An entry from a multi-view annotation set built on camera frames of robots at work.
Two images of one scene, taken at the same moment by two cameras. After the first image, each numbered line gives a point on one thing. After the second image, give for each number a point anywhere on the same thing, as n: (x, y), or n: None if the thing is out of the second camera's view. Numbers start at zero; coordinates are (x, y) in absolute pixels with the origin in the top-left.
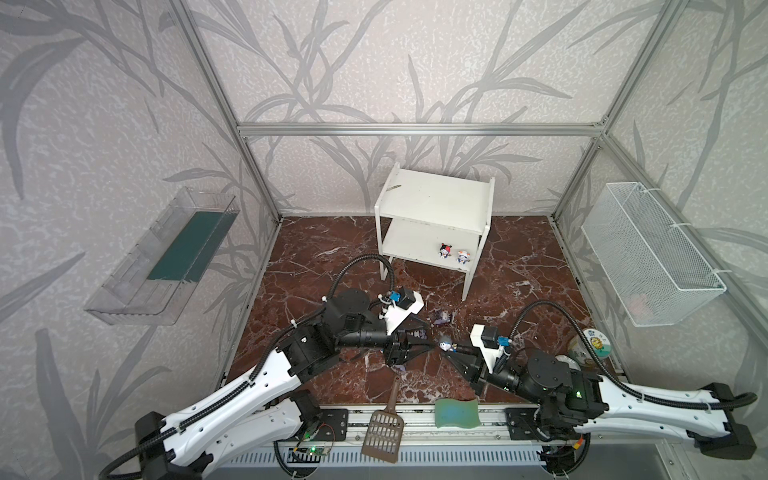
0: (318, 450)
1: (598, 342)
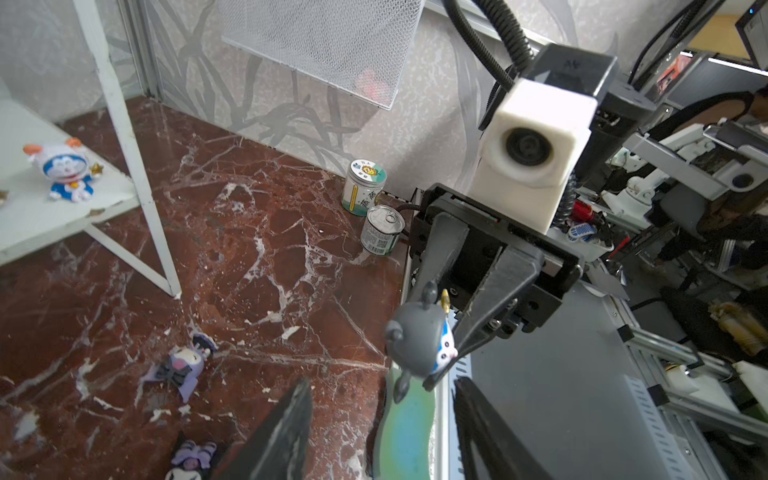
0: None
1: (363, 182)
